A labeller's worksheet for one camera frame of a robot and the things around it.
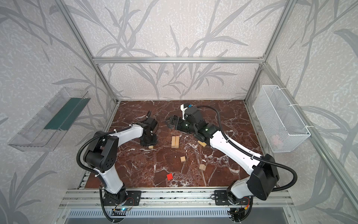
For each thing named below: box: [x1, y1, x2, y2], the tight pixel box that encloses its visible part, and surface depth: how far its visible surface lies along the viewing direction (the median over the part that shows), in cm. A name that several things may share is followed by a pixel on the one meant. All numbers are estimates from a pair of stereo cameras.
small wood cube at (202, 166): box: [199, 163, 207, 171], surface depth 86 cm
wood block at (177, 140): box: [175, 135, 180, 149], surface depth 95 cm
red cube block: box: [166, 173, 173, 181], surface depth 82 cm
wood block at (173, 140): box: [171, 135, 176, 149], surface depth 95 cm
